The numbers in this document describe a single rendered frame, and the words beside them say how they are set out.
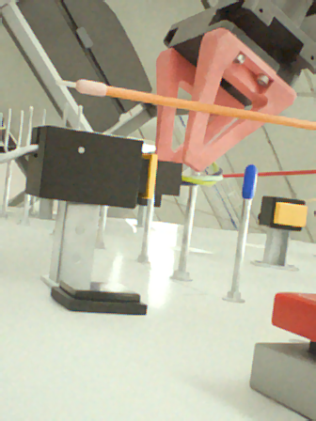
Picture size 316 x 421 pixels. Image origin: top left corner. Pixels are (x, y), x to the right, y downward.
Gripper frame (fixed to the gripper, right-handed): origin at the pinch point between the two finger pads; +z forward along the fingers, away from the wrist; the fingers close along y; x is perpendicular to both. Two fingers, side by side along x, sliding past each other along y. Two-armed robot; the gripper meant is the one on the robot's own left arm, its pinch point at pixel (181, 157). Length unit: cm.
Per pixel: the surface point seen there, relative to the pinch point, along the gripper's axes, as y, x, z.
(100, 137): -2.4, 6.1, 2.9
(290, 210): 16.7, -20.7, -8.7
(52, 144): -2.0, 8.1, 4.6
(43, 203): 63, -13, -6
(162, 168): -2.1, 1.7, 2.1
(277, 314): -20.6, 3.7, 10.3
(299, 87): 283, -174, -183
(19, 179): 760, -186, -155
